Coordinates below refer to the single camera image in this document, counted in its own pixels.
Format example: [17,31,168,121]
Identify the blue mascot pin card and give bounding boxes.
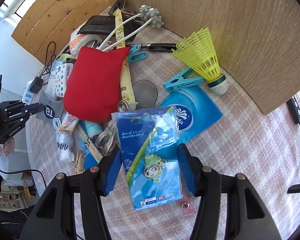
[111,106,182,210]

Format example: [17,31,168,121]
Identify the white power strip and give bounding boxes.
[22,77,41,105]

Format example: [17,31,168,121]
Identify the grey T9 pouch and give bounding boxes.
[36,91,63,125]

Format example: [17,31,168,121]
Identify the wooden clothespin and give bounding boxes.
[75,150,84,174]

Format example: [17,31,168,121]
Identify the dotted white tissue pack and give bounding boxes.
[46,61,73,99]

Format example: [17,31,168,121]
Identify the blue tissue packet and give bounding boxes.
[160,86,223,143]

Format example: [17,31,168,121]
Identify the red fabric pouch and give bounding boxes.
[63,47,130,124]

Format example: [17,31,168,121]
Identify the checkered tablecloth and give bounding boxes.
[26,27,300,239]

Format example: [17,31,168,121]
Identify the teal clothespin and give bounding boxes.
[127,44,148,64]
[163,67,205,92]

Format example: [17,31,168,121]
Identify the black wallet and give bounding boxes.
[77,15,115,35]

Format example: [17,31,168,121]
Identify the yellow plastic shuttlecock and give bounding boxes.
[172,28,228,95]

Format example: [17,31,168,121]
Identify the black power strip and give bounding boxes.
[286,96,300,125]

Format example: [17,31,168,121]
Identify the black pen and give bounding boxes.
[128,43,177,53]

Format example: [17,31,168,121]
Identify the grey bead massager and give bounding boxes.
[139,4,165,28]

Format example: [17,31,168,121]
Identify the wooden board panel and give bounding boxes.
[110,0,300,114]

